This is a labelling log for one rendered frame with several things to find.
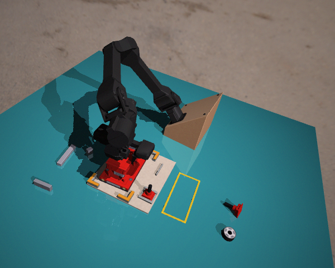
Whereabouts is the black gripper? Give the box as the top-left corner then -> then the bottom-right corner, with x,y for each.
93,123 -> 155,164

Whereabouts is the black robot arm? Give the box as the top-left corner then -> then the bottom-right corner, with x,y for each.
97,36 -> 186,161

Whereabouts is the black toy car wheel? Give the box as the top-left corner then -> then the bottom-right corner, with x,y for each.
222,227 -> 236,242

